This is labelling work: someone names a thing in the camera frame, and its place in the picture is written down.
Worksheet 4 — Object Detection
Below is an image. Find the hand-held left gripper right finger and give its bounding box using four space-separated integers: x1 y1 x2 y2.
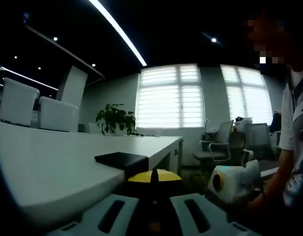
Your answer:
153 168 261 236

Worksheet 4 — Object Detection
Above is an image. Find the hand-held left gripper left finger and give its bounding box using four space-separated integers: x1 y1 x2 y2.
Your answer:
47 169 156 236

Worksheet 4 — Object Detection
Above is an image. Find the black fixed fixture clamp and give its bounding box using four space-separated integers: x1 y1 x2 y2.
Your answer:
94 151 152 181

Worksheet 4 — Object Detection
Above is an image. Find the grey mesh office chair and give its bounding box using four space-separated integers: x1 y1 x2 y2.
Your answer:
193 119 235 173
239 122 274 162

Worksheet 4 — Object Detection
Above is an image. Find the dark backpack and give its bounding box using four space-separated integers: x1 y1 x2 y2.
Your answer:
268 111 282 134

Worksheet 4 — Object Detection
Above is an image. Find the person's torso white shirt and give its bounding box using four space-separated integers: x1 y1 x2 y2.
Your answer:
278 65 303 208

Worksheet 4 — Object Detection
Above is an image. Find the window with white blinds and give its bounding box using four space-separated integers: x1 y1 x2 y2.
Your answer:
136 63 206 129
219 64 274 126

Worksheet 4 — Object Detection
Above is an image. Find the white chair back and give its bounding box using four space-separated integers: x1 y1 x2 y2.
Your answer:
88 122 103 134

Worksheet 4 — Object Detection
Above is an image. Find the potted green plant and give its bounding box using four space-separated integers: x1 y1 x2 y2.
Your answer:
95 103 137 136

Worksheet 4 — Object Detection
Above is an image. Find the low white storage box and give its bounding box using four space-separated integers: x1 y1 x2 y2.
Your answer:
38 96 79 132

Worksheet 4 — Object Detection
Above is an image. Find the white square pillar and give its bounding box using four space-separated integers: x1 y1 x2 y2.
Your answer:
56 65 88 104

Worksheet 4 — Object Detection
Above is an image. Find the tall white storage box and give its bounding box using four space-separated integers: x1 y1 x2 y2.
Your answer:
0 77 40 127

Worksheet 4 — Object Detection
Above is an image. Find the curved ceiling light strip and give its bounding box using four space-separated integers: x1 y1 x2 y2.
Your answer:
88 0 148 66

